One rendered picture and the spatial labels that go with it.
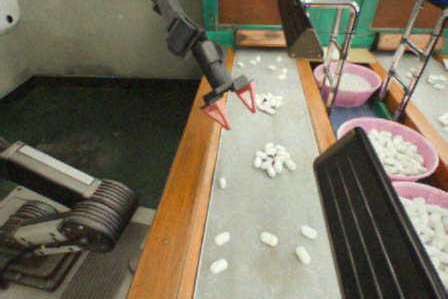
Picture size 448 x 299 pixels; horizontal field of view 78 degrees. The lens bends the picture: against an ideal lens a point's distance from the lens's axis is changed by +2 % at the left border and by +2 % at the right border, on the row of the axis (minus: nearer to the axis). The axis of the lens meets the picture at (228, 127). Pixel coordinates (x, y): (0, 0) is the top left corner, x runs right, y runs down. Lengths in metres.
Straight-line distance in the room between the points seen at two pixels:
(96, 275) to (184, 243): 0.41
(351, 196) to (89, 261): 0.85
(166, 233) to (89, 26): 2.26
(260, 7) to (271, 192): 0.97
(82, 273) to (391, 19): 1.60
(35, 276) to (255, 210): 0.64
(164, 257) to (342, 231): 0.41
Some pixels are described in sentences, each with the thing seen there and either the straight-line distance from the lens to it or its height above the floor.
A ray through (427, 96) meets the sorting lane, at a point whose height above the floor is 0.74.
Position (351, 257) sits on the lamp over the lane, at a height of 1.07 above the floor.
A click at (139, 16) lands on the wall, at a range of 2.51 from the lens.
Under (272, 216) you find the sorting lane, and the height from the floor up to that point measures 0.74.
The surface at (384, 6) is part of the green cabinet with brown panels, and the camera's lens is 1.57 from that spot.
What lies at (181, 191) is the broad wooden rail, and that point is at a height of 0.77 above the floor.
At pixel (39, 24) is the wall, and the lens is 2.93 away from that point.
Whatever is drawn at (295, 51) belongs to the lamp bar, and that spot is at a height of 1.06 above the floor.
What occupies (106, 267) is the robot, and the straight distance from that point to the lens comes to 0.99.
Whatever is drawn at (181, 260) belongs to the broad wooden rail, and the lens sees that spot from 0.61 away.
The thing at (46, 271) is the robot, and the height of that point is 0.52.
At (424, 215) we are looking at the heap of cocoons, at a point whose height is 0.74.
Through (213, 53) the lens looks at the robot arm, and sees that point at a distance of 0.65.
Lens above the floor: 1.30
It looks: 37 degrees down
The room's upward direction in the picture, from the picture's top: straight up
